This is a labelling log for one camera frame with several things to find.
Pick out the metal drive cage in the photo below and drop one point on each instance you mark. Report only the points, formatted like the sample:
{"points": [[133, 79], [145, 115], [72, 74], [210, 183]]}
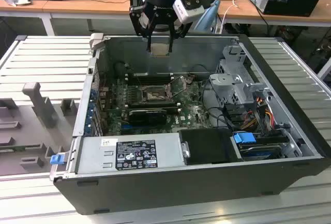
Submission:
{"points": [[232, 84]]}

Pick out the black RAM slot row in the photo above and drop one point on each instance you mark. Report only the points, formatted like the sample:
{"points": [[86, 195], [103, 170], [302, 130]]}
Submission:
{"points": [[155, 106], [152, 78]]}

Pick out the green motherboard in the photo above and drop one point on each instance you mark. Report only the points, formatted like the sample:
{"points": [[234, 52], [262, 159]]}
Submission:
{"points": [[188, 110]]}

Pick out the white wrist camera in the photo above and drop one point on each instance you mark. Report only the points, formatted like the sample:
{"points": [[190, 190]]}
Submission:
{"points": [[188, 6]]}

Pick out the blue case latch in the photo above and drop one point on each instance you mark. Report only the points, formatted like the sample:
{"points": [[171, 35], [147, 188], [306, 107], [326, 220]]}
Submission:
{"points": [[57, 159]]}

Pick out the black plastic shroud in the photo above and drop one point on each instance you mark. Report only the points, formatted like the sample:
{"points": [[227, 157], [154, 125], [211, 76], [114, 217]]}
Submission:
{"points": [[207, 146]]}

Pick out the CPU with silver top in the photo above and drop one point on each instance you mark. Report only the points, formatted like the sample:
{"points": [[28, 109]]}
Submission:
{"points": [[160, 49]]}

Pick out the CPU socket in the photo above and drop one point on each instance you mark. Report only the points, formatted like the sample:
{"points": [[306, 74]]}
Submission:
{"points": [[153, 95]]}

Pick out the black graphics card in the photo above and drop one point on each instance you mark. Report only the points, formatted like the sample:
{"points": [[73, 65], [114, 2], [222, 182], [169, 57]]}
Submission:
{"points": [[147, 118]]}

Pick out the hard disk drive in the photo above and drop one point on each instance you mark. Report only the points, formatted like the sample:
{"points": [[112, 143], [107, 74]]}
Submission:
{"points": [[261, 152]]}

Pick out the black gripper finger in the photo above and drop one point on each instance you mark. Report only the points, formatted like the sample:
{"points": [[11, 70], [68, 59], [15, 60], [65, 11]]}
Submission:
{"points": [[137, 22], [181, 30]]}

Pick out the black open PC case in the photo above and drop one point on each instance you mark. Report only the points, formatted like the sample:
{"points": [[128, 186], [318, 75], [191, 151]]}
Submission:
{"points": [[181, 190]]}

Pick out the blue disk carrier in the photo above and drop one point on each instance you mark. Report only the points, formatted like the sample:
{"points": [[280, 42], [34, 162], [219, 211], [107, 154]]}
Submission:
{"points": [[244, 139]]}

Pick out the wooden desk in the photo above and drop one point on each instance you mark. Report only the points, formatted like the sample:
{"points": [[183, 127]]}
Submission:
{"points": [[248, 12], [77, 4]]}

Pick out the thin metal locking lever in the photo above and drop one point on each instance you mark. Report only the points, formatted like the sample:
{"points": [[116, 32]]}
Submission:
{"points": [[138, 80]]}

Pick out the white chair frame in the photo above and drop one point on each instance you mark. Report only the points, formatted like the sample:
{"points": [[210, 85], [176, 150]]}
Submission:
{"points": [[325, 69]]}

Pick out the grey power supply unit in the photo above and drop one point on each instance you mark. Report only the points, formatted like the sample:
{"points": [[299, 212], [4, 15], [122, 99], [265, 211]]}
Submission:
{"points": [[90, 154]]}

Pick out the black cylindrical board component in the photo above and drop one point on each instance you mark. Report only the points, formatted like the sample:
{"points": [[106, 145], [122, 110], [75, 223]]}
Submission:
{"points": [[119, 68]]}

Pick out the grey parts rack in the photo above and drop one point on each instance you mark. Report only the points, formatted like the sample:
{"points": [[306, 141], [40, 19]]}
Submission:
{"points": [[31, 136]]}

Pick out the pale blue teach pendant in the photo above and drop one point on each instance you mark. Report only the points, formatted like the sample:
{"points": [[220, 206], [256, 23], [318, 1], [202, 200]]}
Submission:
{"points": [[207, 17]]}

